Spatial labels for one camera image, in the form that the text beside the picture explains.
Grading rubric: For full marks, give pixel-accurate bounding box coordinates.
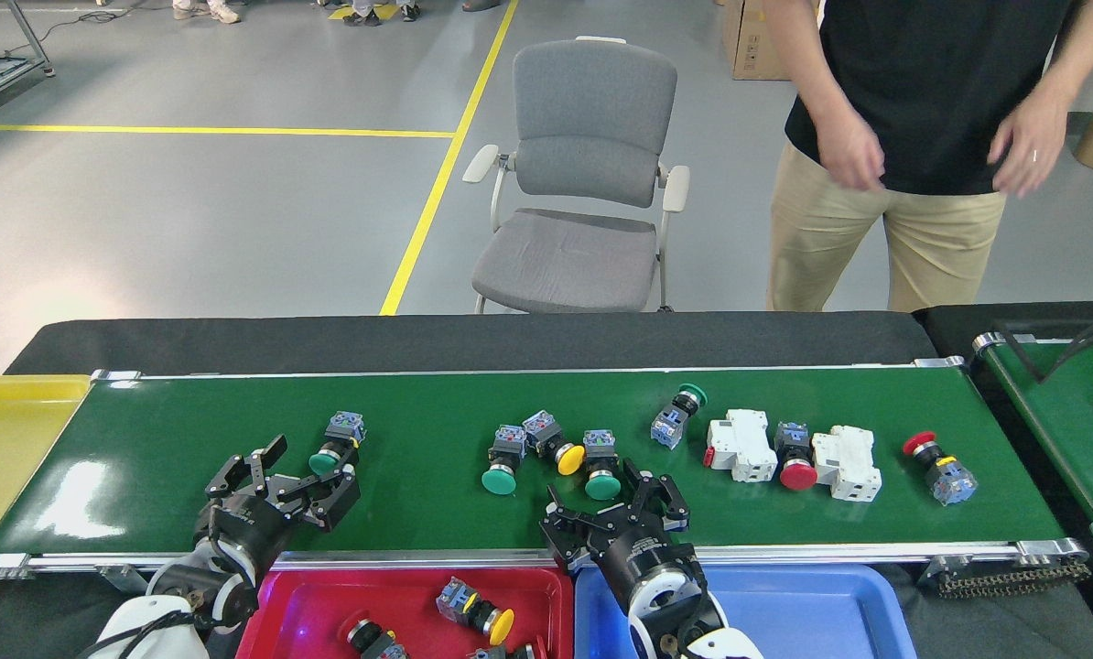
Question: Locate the person's left hand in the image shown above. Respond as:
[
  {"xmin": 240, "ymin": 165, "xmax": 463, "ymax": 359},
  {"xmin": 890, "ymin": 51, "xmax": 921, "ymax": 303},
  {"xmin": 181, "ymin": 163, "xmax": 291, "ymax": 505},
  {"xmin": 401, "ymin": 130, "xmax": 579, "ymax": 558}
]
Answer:
[{"xmin": 986, "ymin": 87, "xmax": 1071, "ymax": 200}]

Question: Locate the blue plastic tray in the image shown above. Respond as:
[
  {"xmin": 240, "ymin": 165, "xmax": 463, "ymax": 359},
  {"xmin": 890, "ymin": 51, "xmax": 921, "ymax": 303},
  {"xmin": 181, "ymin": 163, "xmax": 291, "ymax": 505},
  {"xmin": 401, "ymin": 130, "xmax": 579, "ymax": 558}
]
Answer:
[{"xmin": 574, "ymin": 563, "xmax": 918, "ymax": 659}]

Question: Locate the black cable loop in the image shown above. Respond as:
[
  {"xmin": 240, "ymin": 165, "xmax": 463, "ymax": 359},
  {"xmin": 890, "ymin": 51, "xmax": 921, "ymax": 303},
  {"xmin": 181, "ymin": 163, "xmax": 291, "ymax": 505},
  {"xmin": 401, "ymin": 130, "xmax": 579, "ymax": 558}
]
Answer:
[{"xmin": 995, "ymin": 307, "xmax": 1093, "ymax": 384}]

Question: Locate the yellow plastic tray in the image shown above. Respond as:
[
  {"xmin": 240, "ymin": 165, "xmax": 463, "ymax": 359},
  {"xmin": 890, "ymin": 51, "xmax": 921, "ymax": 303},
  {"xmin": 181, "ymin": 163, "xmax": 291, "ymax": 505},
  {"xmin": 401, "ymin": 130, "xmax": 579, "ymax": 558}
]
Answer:
[{"xmin": 0, "ymin": 375, "xmax": 92, "ymax": 598}]

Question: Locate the brown cardboard box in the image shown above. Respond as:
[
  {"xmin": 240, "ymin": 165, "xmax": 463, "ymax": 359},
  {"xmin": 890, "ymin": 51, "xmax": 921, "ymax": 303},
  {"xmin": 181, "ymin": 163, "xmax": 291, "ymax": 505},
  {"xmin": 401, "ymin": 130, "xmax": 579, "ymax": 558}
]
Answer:
[{"xmin": 722, "ymin": 0, "xmax": 795, "ymax": 81}]

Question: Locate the person's right hand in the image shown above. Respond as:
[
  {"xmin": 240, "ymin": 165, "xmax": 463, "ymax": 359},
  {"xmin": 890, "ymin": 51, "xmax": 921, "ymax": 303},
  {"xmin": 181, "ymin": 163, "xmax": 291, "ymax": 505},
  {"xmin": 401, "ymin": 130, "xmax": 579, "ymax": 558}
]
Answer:
[{"xmin": 807, "ymin": 101, "xmax": 886, "ymax": 193}]

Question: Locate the red plastic tray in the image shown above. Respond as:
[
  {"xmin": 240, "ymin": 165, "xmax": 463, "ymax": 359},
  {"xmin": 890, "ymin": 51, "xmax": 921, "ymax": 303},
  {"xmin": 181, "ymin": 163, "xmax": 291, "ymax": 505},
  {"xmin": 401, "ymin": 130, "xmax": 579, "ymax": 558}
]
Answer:
[{"xmin": 235, "ymin": 566, "xmax": 573, "ymax": 659}]

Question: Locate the conveyor drive chain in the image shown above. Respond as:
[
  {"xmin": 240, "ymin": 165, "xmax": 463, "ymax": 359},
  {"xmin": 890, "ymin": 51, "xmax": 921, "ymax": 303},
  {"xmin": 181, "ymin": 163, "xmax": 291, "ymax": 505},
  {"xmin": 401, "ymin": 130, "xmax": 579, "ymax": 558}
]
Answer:
[{"xmin": 917, "ymin": 554, "xmax": 1092, "ymax": 600}]

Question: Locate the short green conveyor belt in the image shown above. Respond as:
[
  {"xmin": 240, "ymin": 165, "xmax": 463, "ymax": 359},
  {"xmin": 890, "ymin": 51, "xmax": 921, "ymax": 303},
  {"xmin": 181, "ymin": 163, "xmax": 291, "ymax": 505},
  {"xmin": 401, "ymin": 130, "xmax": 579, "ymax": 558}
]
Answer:
[{"xmin": 972, "ymin": 331, "xmax": 1093, "ymax": 547}]

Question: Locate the white circuit breaker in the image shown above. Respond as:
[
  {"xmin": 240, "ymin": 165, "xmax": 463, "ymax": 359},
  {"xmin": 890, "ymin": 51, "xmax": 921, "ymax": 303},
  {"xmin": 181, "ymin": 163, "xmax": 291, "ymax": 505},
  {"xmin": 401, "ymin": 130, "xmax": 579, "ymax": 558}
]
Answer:
[
  {"xmin": 702, "ymin": 408, "xmax": 779, "ymax": 483},
  {"xmin": 811, "ymin": 425, "xmax": 883, "ymax": 502}
]

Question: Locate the long green conveyor belt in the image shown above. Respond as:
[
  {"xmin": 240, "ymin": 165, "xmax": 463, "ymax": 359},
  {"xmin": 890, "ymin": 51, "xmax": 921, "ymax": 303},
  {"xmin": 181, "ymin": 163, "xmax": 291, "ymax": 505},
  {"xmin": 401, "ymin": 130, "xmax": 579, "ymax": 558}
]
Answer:
[{"xmin": 0, "ymin": 357, "xmax": 1092, "ymax": 587}]

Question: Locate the grey office chair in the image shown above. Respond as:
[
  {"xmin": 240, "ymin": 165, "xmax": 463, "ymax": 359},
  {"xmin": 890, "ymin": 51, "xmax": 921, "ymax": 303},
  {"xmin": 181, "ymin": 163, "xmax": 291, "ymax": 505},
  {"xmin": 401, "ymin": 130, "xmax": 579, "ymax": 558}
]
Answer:
[{"xmin": 462, "ymin": 37, "xmax": 692, "ymax": 315}]

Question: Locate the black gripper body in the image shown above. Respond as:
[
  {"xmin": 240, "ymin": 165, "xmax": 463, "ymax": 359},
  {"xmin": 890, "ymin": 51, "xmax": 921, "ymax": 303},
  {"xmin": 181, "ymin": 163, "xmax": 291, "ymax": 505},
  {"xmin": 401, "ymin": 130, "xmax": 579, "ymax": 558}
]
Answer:
[
  {"xmin": 197, "ymin": 499, "xmax": 287, "ymax": 564},
  {"xmin": 592, "ymin": 522, "xmax": 698, "ymax": 596}
]

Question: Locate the black floor cable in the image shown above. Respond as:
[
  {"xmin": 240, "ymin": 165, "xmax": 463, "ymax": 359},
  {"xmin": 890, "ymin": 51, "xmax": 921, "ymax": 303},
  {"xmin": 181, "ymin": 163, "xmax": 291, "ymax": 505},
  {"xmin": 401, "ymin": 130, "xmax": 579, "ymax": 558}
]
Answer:
[{"xmin": 29, "ymin": 9, "xmax": 177, "ymax": 47}]

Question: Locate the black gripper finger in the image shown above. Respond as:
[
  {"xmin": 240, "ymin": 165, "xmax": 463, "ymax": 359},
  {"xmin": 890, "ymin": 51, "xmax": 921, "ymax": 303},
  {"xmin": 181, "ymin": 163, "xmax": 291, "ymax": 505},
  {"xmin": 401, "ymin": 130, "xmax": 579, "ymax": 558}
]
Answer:
[
  {"xmin": 622, "ymin": 458, "xmax": 692, "ymax": 532},
  {"xmin": 539, "ymin": 487, "xmax": 625, "ymax": 573},
  {"xmin": 276, "ymin": 465, "xmax": 362, "ymax": 532},
  {"xmin": 205, "ymin": 435, "xmax": 289, "ymax": 509}
]

